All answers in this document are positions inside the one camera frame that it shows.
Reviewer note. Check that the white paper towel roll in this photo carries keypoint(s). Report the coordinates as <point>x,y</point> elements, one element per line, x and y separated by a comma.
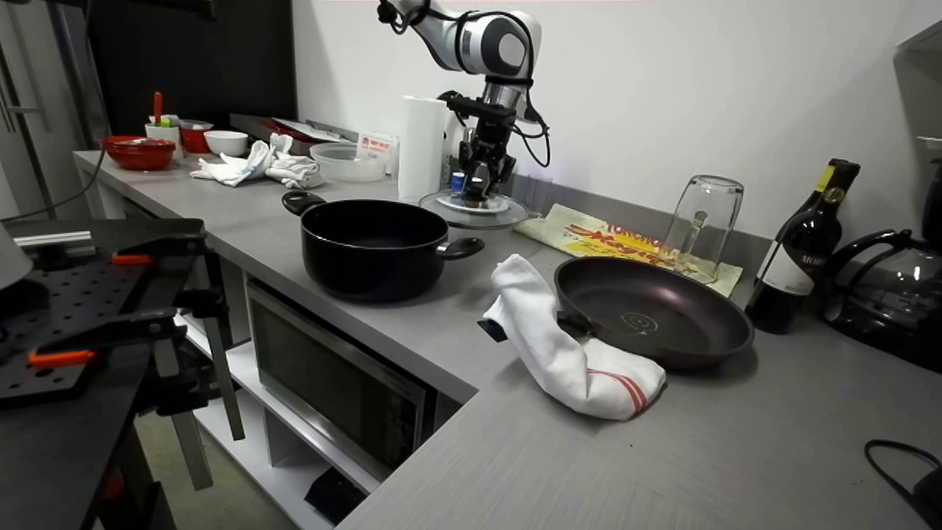
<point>422,149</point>

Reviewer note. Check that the crumpled white cloth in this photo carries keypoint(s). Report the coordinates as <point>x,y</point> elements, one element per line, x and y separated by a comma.
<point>244,165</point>

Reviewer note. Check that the black perforated board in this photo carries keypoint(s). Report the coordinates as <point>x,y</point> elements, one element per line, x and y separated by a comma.
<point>67,298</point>

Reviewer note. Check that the dark flat tray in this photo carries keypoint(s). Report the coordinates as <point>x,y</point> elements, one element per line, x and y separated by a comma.
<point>296,128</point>

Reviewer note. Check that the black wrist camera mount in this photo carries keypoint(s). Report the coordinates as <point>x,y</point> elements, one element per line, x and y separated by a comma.
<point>463,103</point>

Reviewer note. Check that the white towel with red stripes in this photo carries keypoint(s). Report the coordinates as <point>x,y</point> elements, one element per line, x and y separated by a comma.
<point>550,355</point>

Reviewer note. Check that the black cooking pot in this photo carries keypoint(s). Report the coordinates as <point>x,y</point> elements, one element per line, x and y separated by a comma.
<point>371,257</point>

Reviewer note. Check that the small blue can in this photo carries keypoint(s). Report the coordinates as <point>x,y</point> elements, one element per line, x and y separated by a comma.
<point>457,184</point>

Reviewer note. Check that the white bowl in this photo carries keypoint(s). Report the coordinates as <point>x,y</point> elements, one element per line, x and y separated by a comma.
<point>225,142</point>

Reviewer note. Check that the white shelf unit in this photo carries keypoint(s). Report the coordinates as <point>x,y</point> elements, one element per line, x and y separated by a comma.
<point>274,432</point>

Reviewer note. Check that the clear drinking glass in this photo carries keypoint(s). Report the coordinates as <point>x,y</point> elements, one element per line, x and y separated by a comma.
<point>703,221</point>

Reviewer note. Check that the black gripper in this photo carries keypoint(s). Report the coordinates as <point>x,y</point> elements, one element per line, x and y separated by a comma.
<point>485,146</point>

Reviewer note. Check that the built-in microwave oven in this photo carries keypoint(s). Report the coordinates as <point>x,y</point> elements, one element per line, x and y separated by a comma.
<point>326,379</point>

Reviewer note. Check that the red utensil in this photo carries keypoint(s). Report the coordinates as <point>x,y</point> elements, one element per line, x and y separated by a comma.
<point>156,106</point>

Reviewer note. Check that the dark frying pan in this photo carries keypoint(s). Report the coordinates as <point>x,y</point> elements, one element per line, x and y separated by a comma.
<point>649,312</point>

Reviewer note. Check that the grey coffee machine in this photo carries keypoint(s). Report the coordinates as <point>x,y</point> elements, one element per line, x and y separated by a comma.
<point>921,89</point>

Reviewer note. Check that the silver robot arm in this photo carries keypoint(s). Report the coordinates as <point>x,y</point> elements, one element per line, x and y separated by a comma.
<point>494,45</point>

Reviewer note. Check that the glass lid with black knob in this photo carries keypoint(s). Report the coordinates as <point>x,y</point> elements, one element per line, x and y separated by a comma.
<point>472,211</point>

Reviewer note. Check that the clear plastic container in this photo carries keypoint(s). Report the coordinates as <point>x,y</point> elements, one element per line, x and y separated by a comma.
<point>346,162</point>

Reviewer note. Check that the white utensil cup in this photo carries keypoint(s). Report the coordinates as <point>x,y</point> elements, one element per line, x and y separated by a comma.
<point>163,133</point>

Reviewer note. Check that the yellow patterned cutting board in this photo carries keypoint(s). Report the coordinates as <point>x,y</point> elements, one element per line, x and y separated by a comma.
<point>577,233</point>

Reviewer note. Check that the dark wine bottle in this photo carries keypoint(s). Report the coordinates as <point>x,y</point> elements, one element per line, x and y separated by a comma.
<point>797,246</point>

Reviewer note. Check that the white packet with red print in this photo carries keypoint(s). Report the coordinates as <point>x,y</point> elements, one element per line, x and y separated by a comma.
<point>374,149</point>

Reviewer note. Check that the red cup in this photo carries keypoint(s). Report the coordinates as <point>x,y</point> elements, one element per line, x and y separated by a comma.
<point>194,137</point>

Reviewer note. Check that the red bowl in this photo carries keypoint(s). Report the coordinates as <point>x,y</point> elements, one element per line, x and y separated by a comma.
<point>138,153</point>

